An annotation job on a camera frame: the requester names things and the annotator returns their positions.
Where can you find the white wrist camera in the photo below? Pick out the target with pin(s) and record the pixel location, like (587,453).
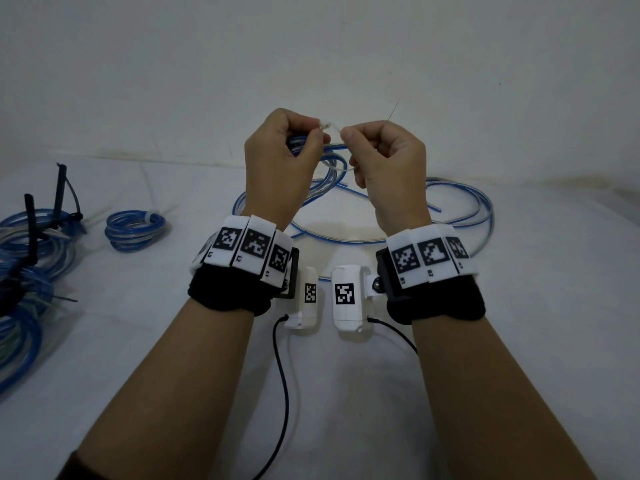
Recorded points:
(309,299)
(346,299)

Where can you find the person's right forearm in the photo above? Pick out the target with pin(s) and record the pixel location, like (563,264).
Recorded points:
(490,404)

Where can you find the white zip tie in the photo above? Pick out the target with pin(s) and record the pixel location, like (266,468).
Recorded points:
(331,126)

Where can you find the person's left thumb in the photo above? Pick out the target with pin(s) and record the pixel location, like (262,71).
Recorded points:
(311,139)

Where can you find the black zip tie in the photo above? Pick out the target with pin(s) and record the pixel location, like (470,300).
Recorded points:
(62,189)
(30,219)

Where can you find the person's left forearm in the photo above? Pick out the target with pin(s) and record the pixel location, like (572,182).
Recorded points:
(170,389)

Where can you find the white marker tile wristband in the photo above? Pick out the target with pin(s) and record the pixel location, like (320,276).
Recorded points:
(425,257)
(250,242)

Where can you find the person's right thumb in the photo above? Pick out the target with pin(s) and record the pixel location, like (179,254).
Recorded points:
(357,142)

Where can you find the person's right hand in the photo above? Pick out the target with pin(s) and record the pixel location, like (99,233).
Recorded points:
(395,179)

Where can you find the person's left hand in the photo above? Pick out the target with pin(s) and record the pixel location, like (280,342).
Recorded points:
(272,164)

